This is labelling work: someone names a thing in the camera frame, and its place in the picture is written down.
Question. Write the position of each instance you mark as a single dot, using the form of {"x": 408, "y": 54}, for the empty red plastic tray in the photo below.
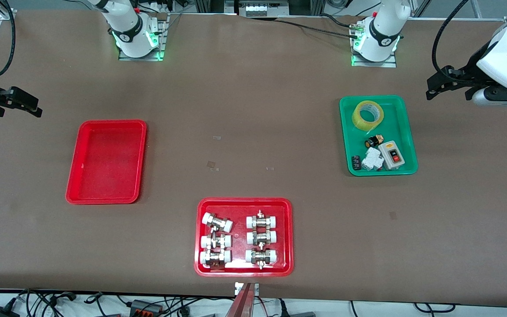
{"x": 106, "y": 163}

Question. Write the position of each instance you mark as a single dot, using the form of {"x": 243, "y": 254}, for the grey switch box red button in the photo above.
{"x": 392, "y": 155}

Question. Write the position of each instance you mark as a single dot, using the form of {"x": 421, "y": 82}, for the black power adapter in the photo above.
{"x": 0, "y": 311}

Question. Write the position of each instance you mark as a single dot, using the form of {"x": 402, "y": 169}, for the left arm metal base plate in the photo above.
{"x": 390, "y": 64}

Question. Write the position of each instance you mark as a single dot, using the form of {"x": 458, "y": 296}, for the white circuit breaker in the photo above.
{"x": 371, "y": 159}

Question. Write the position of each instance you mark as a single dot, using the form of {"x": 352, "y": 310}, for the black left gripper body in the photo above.
{"x": 468, "y": 73}

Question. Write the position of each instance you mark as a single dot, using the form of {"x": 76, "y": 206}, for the silver profile bracket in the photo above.
{"x": 237, "y": 288}

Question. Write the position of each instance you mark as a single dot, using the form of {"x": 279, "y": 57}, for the white terminal block unit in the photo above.
{"x": 262, "y": 8}

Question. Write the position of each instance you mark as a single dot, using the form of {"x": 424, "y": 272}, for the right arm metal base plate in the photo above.
{"x": 162, "y": 39}

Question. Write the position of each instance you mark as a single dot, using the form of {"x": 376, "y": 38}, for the small black terminal block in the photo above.
{"x": 356, "y": 163}

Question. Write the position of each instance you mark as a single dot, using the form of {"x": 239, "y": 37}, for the tilted white-capped metal fitting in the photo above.
{"x": 217, "y": 222}

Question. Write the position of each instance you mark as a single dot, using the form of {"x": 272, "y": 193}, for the black round push button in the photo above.
{"x": 372, "y": 142}

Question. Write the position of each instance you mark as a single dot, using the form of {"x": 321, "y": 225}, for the red aluminium profile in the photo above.
{"x": 241, "y": 304}

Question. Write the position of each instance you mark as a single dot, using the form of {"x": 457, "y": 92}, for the red tray holding fittings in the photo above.
{"x": 239, "y": 237}

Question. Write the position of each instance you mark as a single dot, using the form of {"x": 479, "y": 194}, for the white-capped metal pipe fitting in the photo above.
{"x": 261, "y": 256}
{"x": 261, "y": 220}
{"x": 261, "y": 237}
{"x": 215, "y": 241}
{"x": 214, "y": 257}

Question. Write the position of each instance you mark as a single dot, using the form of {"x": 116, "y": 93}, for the yellow tape roll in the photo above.
{"x": 358, "y": 119}

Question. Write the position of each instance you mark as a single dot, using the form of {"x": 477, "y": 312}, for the green plastic tray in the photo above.
{"x": 394, "y": 119}

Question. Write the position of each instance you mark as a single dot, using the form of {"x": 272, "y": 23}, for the black orange connector box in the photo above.
{"x": 147, "y": 307}

